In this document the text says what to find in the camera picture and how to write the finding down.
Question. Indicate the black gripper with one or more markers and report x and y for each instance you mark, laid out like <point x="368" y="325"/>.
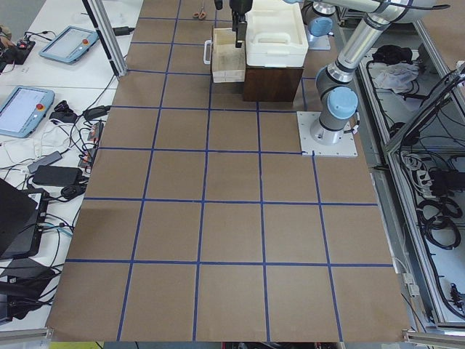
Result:
<point x="239" y="6"/>

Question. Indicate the orange grey scissors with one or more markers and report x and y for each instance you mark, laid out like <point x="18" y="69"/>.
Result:
<point x="200" y="14"/>

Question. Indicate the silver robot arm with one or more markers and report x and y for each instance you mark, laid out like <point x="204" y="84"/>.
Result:
<point x="319" y="20"/>
<point x="340" y="102"/>

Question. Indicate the light wooden drawer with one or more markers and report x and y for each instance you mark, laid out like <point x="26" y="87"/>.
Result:
<point x="227" y="63"/>

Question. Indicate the dark brown wooden cabinet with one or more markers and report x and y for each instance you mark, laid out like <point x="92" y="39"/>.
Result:
<point x="264" y="84"/>

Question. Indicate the upper blue teach pendant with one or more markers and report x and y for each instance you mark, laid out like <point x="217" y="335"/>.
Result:
<point x="70" y="45"/>

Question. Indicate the blue teach pendant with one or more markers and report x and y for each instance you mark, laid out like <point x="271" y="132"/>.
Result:
<point x="24" y="109"/>
<point x="70" y="45"/>

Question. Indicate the white crumpled cloth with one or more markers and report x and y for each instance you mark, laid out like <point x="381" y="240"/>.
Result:
<point x="399" y="77"/>

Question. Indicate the lower blue teach pendant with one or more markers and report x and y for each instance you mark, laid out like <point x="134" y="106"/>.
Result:
<point x="24" y="109"/>

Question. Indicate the black power adapter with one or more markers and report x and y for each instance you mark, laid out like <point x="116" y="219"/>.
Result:
<point x="57" y="176"/>

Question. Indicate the black laptop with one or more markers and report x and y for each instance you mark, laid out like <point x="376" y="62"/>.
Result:
<point x="22" y="212"/>

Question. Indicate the aluminium frame post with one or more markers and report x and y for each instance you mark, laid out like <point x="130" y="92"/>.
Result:
<point x="99" y="18"/>

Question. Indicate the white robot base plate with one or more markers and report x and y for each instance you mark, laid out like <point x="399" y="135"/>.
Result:
<point x="315" y="140"/>

